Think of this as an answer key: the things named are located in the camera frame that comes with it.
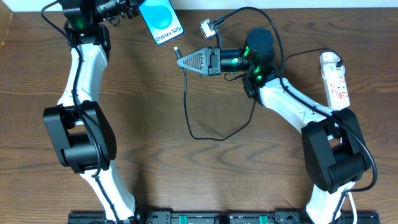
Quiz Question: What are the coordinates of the blue samsung galaxy phone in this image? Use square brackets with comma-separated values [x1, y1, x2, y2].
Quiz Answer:
[139, 0, 184, 45]

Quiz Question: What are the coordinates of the black usb charging cable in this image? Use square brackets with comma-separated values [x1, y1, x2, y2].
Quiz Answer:
[173, 45, 344, 142]

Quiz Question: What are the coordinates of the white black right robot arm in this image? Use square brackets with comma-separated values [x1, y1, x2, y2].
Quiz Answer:
[177, 28, 376, 223]

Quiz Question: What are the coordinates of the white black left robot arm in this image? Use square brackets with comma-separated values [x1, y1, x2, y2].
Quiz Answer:
[43, 0, 147, 223]

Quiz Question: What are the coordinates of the white power strip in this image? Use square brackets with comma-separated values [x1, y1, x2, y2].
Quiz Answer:
[324, 75, 350, 110]

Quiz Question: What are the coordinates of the white usb wall charger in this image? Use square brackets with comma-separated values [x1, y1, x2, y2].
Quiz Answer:
[320, 52, 346, 80]

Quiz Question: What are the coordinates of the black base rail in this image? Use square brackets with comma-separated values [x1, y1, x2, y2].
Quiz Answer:
[67, 210, 381, 224]

